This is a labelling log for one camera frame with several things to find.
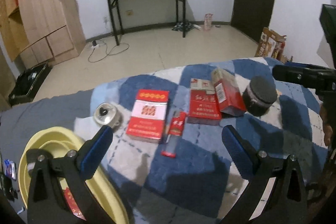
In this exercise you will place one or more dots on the yellow plastic basin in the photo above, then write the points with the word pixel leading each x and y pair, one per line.
pixel 58 141

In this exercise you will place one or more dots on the red silver cigarette pack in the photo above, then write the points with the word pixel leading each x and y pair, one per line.
pixel 203 106

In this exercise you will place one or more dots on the dark cloth under table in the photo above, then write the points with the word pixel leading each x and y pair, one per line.
pixel 187 26

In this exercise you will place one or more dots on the beige Hello Kitty case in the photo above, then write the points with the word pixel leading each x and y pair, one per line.
pixel 106 114

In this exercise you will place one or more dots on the blue white checkered rug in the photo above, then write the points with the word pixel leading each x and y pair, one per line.
pixel 201 183

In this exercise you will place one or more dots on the cardboard box by wall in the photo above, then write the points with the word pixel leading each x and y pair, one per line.
pixel 271 44

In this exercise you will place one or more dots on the wooden wardrobe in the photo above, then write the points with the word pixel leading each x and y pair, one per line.
pixel 37 31

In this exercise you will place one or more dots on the blue tissue pack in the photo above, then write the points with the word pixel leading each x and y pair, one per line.
pixel 9 169

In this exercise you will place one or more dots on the white power strip with cable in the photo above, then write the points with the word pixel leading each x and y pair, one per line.
pixel 107 52

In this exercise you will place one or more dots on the pink bag on floor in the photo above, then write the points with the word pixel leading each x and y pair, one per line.
pixel 208 21

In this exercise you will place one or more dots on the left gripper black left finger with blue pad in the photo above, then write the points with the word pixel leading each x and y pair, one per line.
pixel 46 200

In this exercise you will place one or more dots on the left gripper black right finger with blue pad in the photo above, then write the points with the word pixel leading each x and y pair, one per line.
pixel 287 202

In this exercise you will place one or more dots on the black open case on floor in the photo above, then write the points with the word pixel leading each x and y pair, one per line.
pixel 28 84

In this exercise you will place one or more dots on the red white cigarette pack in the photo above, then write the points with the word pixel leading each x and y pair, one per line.
pixel 147 121

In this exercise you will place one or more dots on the grey bed sheet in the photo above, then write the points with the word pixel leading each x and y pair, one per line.
pixel 21 122

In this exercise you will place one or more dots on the red lighter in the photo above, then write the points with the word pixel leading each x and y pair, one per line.
pixel 174 134

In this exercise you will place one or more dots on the small red box in basin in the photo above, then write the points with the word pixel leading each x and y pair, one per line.
pixel 72 204

